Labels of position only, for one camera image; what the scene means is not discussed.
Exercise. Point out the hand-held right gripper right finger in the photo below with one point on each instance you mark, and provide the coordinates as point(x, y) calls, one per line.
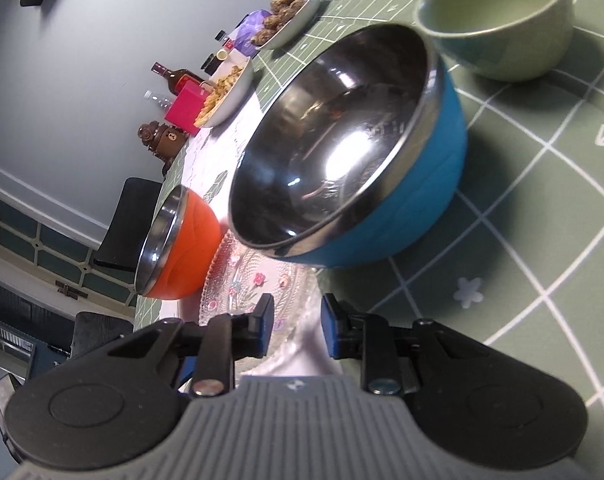
point(329, 327)

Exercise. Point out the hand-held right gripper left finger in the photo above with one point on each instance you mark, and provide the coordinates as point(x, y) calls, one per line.
point(266, 325)

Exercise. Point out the floral patterned plate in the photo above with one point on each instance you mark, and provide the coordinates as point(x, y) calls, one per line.
point(242, 280)

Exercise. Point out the orange steel-lined bowl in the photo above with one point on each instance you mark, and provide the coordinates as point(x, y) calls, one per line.
point(197, 240)

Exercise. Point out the blue steel-lined bowl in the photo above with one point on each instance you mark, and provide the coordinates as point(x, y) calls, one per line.
point(422, 185)

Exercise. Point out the white table runner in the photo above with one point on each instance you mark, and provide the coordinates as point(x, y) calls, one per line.
point(202, 170)

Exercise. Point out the black chair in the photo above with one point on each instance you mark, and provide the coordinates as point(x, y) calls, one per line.
point(127, 225)
point(97, 327)

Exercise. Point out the brown bear figure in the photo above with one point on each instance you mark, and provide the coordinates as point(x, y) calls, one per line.
point(162, 142)

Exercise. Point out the glass-paned cabinet door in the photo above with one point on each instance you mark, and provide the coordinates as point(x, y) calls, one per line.
point(57, 245)

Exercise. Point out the pink box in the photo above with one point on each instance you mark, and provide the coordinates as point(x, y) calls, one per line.
point(184, 110)

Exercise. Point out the green checked tablecloth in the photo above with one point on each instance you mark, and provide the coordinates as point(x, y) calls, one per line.
point(532, 210)

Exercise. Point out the white plate of fried strips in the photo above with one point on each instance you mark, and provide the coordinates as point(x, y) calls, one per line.
point(227, 90)

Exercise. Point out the clear plastic bottle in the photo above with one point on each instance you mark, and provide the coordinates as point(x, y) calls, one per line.
point(159, 100)

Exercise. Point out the brown liquor bottle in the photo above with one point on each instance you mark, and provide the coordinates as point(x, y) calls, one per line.
point(182, 77)

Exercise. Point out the purple packet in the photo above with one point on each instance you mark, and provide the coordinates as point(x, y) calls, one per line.
point(249, 30)

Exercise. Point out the green ceramic bowl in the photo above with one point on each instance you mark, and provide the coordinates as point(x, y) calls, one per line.
point(507, 55)

